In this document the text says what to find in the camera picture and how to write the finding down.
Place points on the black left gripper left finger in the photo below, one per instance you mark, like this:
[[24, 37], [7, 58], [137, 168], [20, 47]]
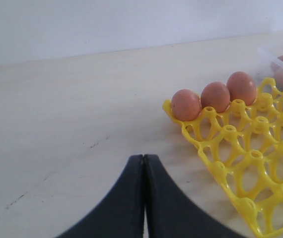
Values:
[[120, 214]]

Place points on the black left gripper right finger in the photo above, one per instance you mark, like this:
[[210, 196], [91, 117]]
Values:
[[169, 211]]

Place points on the yellow plastic egg tray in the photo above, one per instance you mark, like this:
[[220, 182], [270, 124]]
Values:
[[242, 148]]

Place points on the clear plastic storage box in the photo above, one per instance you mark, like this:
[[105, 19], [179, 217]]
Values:
[[271, 64]]

